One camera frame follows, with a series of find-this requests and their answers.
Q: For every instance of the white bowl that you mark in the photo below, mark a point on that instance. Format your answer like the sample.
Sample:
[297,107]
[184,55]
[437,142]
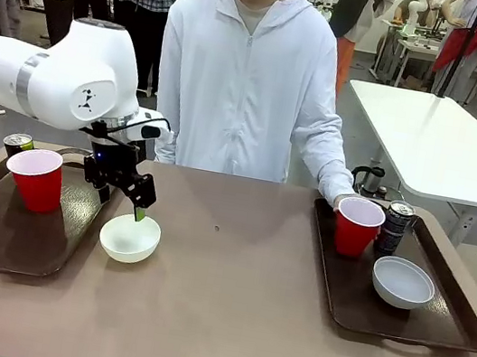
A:
[129,242]
[404,284]

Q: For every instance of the white background table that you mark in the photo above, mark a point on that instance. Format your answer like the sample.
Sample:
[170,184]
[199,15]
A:
[425,47]

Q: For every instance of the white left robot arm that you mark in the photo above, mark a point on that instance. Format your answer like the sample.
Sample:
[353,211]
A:
[68,72]

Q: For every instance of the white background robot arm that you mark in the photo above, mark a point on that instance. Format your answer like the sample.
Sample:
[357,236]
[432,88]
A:
[419,7]

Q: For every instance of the person in white hoodie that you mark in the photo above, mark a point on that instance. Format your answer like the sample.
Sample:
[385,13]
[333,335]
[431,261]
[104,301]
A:
[243,97]

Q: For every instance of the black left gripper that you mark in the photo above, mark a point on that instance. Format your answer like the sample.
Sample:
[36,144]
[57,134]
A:
[108,166]

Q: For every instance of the brown plastic tray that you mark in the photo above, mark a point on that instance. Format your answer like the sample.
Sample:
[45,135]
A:
[351,298]
[4,235]

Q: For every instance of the black and green drink can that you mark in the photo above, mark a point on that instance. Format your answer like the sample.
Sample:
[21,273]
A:
[19,141]

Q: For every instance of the person's left forearm white sleeve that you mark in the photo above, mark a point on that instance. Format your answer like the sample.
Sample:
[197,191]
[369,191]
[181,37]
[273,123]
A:
[329,157]

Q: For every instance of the person's right forearm white sleeve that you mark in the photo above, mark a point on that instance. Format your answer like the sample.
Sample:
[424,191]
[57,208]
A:
[171,85]

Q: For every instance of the white side table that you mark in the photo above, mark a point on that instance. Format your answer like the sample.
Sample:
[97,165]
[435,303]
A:
[433,138]

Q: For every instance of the person with red apron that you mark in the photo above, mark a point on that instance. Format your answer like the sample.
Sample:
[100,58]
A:
[468,38]

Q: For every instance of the person in black top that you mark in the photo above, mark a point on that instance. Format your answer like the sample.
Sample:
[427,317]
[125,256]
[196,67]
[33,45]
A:
[358,10]

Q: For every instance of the red plastic cup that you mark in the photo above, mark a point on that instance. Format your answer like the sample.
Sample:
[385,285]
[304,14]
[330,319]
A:
[355,232]
[38,186]

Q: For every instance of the person's left hand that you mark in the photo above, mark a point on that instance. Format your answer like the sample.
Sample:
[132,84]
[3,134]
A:
[338,203]

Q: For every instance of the black pole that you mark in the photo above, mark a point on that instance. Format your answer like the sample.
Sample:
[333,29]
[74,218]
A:
[462,46]

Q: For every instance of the dark blue speckled drink can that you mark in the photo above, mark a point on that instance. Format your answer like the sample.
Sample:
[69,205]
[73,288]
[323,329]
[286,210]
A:
[394,232]

